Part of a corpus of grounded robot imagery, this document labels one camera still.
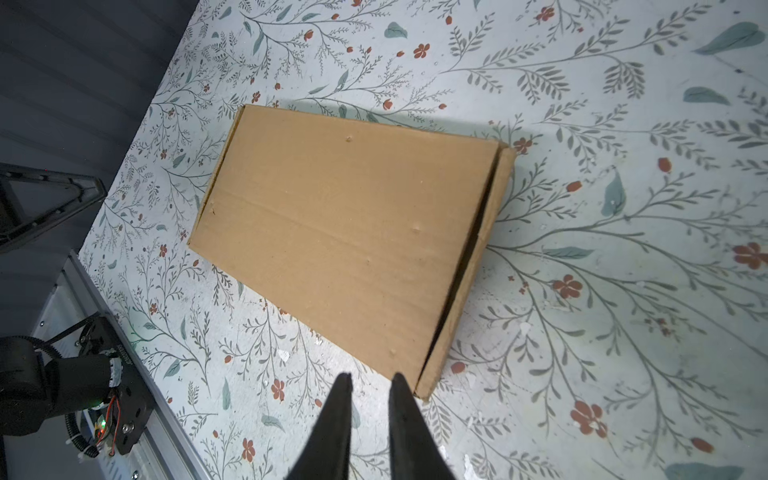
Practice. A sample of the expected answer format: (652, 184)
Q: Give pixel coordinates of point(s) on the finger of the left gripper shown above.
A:
(35, 201)

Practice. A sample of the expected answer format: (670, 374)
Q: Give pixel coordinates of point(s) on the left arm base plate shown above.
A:
(122, 387)

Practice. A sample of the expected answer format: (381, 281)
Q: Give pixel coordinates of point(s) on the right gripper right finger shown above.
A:
(412, 451)

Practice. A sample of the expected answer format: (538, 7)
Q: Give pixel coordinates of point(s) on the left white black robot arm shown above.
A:
(33, 390)

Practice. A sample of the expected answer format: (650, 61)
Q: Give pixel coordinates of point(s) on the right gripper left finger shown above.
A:
(327, 451)

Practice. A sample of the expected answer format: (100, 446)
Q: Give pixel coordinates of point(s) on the brown cardboard box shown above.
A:
(369, 234)

